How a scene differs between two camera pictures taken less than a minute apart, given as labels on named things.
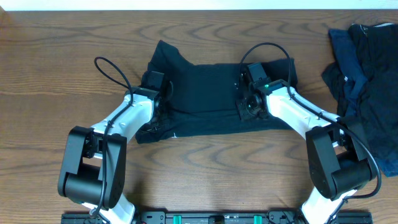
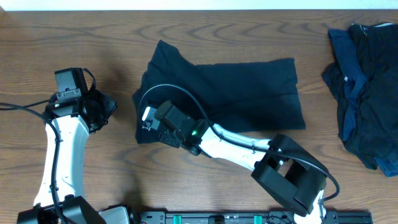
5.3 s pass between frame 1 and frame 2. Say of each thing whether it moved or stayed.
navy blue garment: stayed
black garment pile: stayed
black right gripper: moved
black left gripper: moved
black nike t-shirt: stayed
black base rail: stayed
